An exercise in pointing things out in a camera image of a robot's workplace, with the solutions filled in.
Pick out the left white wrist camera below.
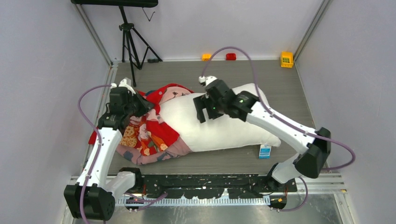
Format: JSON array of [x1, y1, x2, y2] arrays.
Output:
[[110, 78, 136, 95]]

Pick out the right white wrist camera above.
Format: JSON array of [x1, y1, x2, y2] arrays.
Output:
[[198, 75, 218, 86]]

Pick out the red cartoon print pillowcase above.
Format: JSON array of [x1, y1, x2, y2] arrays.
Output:
[[88, 83, 195, 166]]

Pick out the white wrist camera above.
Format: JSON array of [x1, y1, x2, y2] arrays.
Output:
[[110, 78, 136, 95], [198, 75, 218, 86]]

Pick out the black overhead bar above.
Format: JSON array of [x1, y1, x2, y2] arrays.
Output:
[[71, 0, 158, 8]]

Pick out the yellow toy block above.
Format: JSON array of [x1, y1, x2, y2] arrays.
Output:
[[280, 51, 294, 68]]

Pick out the white pillow insert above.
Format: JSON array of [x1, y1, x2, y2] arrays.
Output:
[[159, 93, 281, 153]]

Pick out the orange toy brick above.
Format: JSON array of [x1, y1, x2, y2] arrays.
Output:
[[201, 54, 212, 61]]

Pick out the blue white pillow label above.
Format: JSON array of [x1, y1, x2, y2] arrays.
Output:
[[258, 144, 271, 159]]

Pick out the red toy brick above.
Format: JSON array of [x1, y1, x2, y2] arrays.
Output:
[[226, 53, 237, 61]]

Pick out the black camera tripod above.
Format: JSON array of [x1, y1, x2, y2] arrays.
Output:
[[119, 6, 163, 87]]

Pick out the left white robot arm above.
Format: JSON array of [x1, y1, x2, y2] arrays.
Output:
[[64, 84, 154, 224]]

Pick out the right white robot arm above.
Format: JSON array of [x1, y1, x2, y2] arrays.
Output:
[[193, 76, 331, 192]]

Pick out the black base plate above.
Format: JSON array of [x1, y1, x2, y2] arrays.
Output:
[[127, 174, 297, 199]]

